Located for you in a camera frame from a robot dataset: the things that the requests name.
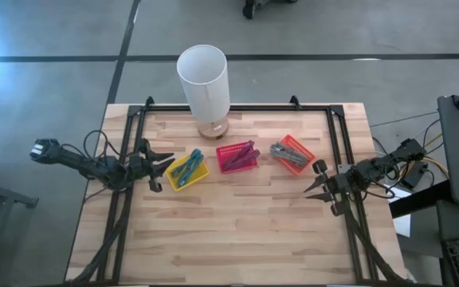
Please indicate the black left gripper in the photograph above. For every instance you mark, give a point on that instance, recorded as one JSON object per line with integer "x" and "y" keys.
{"x": 140, "y": 169}

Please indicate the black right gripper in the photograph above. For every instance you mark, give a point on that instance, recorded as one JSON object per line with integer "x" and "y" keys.
{"x": 336, "y": 187}

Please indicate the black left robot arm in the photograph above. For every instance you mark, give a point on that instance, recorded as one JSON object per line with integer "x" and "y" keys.
{"x": 74, "y": 159}

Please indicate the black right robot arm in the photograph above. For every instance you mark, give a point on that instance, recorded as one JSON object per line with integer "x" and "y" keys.
{"x": 377, "y": 167}

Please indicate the yellow plastic basket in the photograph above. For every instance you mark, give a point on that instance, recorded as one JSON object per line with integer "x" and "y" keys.
{"x": 197, "y": 180}

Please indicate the orange plastic basket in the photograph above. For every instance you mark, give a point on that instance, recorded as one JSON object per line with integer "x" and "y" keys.
{"x": 299, "y": 145}

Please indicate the red plastic basket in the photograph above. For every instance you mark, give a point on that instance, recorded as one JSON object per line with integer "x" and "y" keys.
{"x": 223, "y": 153}

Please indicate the white paper sheet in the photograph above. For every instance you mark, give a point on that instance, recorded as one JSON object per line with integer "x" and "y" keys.
{"x": 402, "y": 227}

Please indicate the white shade wooden base lamp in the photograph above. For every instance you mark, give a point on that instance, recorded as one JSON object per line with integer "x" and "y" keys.
{"x": 203, "y": 79}

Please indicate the black power adapter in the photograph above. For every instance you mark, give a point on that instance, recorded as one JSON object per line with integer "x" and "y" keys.
{"x": 416, "y": 177}

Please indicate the black wheeled chair base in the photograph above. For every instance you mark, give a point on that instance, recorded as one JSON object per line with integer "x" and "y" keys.
{"x": 248, "y": 10}

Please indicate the silver metal bracket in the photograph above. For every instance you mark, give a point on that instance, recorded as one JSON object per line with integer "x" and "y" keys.
{"x": 344, "y": 168}

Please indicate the black frame clamp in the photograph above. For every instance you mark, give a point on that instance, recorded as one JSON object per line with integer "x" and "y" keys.
{"x": 148, "y": 101}
{"x": 294, "y": 101}

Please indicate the black aluminium table frame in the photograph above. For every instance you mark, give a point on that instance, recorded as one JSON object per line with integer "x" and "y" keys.
{"x": 253, "y": 107}

